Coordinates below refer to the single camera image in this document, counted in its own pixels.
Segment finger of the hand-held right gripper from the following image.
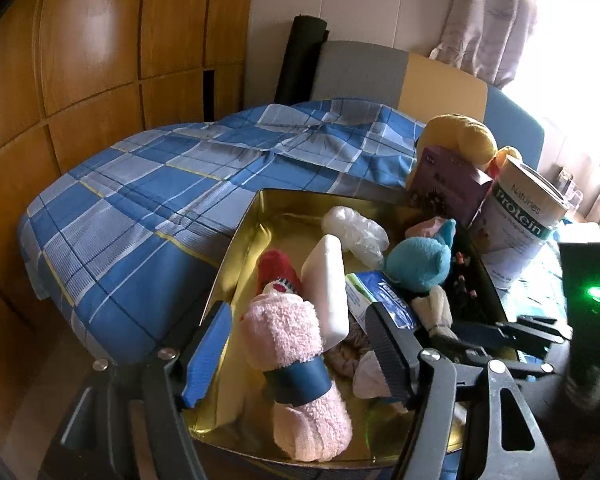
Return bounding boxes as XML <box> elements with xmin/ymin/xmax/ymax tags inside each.
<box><xmin>452</xmin><ymin>347</ymin><xmax>557</xmax><ymax>380</ymax></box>
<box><xmin>450</xmin><ymin>314</ymin><xmax>574</xmax><ymax>350</ymax></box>

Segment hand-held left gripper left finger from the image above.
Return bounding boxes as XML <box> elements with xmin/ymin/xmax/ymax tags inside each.
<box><xmin>37</xmin><ymin>301</ymin><xmax>233</xmax><ymax>480</ymax></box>

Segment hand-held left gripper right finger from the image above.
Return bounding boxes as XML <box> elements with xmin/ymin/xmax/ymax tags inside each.
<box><xmin>365</xmin><ymin>302</ymin><xmax>562</xmax><ymax>480</ymax></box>

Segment pale pink sock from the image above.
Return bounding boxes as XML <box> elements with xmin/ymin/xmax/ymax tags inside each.
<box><xmin>352</xmin><ymin>350</ymin><xmax>412</xmax><ymax>413</ymax></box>

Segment beige scrunchie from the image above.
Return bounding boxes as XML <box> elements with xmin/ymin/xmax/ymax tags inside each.
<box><xmin>326</xmin><ymin>332</ymin><xmax>377</xmax><ymax>381</ymax></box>

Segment white grey sock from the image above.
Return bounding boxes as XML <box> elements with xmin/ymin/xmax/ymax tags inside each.
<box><xmin>411</xmin><ymin>285</ymin><xmax>462</xmax><ymax>344</ymax></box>

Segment blue tissue packet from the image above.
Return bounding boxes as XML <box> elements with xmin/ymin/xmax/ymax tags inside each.
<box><xmin>345</xmin><ymin>270</ymin><xmax>419</xmax><ymax>334</ymax></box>

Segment pink towel roll blue band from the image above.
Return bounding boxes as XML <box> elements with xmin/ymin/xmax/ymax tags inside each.
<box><xmin>240</xmin><ymin>290</ymin><xmax>354</xmax><ymax>463</ymax></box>

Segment white soap bar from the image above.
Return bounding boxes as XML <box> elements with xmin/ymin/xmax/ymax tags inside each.
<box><xmin>300</xmin><ymin>234</ymin><xmax>352</xmax><ymax>347</ymax></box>

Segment teal plush toy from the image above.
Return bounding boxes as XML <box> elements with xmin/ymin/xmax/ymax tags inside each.
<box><xmin>384</xmin><ymin>218</ymin><xmax>458</xmax><ymax>294</ymax></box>

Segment red santa sock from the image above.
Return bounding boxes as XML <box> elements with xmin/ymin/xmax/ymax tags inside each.
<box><xmin>256</xmin><ymin>248</ymin><xmax>306</xmax><ymax>302</ymax></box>

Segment small pink soft item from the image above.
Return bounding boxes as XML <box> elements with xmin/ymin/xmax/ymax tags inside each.
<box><xmin>405</xmin><ymin>216</ymin><xmax>449</xmax><ymax>239</ymax></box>

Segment white plastic bag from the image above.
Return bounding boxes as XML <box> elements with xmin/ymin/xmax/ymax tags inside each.
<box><xmin>322</xmin><ymin>206</ymin><xmax>391</xmax><ymax>269</ymax></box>

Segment gold tin tray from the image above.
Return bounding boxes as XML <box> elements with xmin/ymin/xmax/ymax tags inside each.
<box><xmin>182</xmin><ymin>188</ymin><xmax>511</xmax><ymax>471</ymax></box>

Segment white protein powder can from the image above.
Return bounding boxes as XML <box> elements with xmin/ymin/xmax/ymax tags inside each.
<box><xmin>467</xmin><ymin>156</ymin><xmax>568</xmax><ymax>291</ymax></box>

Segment purple cardboard box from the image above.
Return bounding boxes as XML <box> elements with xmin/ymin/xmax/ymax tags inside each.
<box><xmin>406</xmin><ymin>145</ymin><xmax>493</xmax><ymax>228</ymax></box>

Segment blue checked blanket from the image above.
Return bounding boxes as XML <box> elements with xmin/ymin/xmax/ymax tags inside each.
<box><xmin>17</xmin><ymin>99</ymin><xmax>568</xmax><ymax>367</ymax></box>

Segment yellow plush toy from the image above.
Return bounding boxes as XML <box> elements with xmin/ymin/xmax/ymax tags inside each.
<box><xmin>420</xmin><ymin>114</ymin><xmax>523</xmax><ymax>181</ymax></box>

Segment window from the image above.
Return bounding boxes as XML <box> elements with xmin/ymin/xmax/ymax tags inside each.
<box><xmin>500</xmin><ymin>0</ymin><xmax>600</xmax><ymax>216</ymax></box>

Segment grey yellow blue headboard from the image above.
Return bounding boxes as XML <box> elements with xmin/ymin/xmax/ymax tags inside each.
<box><xmin>310</xmin><ymin>40</ymin><xmax>546</xmax><ymax>177</ymax></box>

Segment black rolled mat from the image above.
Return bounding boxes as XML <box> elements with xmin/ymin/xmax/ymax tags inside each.
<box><xmin>274</xmin><ymin>15</ymin><xmax>331</xmax><ymax>106</ymax></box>

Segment beige patterned curtain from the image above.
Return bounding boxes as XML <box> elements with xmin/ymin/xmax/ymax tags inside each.
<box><xmin>430</xmin><ymin>0</ymin><xmax>547</xmax><ymax>87</ymax></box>

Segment wooden wardrobe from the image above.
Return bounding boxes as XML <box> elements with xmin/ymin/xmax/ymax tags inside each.
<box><xmin>0</xmin><ymin>0</ymin><xmax>258</xmax><ymax>346</ymax></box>

